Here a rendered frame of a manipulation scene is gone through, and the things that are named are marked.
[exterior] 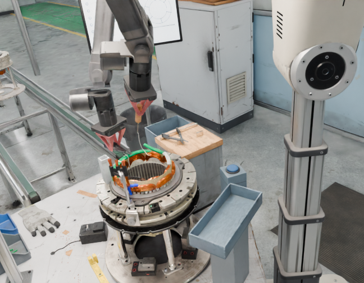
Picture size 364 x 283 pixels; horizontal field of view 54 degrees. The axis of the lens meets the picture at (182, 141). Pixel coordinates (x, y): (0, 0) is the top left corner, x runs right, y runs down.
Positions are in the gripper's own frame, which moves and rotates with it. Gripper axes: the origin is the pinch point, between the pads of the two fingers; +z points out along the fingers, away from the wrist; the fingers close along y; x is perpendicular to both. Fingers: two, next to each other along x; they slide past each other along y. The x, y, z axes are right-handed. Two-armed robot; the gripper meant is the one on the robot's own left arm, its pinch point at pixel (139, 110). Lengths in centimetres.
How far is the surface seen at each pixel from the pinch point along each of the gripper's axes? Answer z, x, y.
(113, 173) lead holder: 11.0, -10.5, 11.1
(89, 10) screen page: 23, 6, -109
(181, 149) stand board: 29.4, 18.9, -7.3
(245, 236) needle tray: 25.4, 22.7, 33.9
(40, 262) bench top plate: 61, -37, 4
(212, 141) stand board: 28.1, 31.3, -7.1
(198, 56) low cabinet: 116, 116, -186
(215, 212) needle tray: 22.1, 16.2, 25.5
